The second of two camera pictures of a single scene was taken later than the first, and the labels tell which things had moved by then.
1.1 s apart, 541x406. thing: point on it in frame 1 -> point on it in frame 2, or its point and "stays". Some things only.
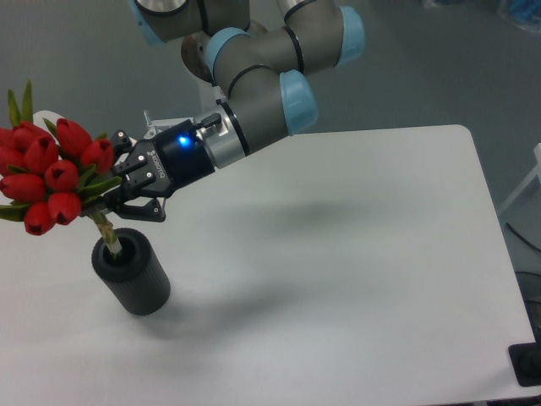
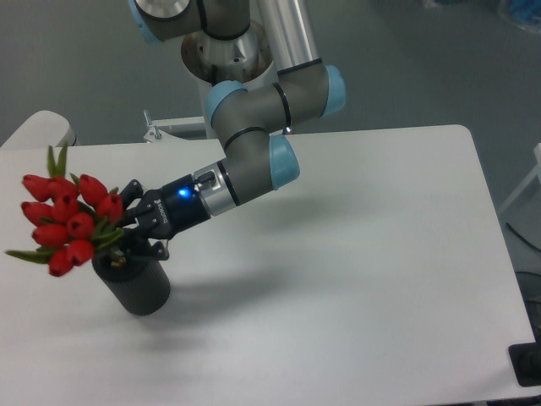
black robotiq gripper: (174, 158) -> (165, 212)
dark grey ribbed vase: (133, 275) stays
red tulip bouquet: (50, 173) -> (71, 217)
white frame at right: (536, 171) stays
